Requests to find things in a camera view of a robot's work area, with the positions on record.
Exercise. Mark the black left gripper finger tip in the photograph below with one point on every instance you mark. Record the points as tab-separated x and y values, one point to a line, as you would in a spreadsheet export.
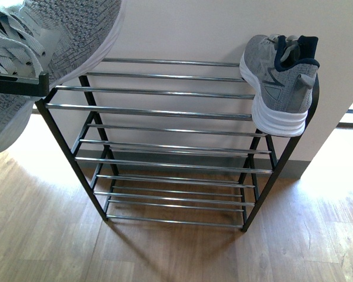
16	85

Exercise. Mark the black metal shoe rack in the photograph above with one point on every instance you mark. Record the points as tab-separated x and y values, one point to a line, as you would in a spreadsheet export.
167	141

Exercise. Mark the grey knit sneaker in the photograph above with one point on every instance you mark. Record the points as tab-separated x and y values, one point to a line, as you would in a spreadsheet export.
283	71
65	39

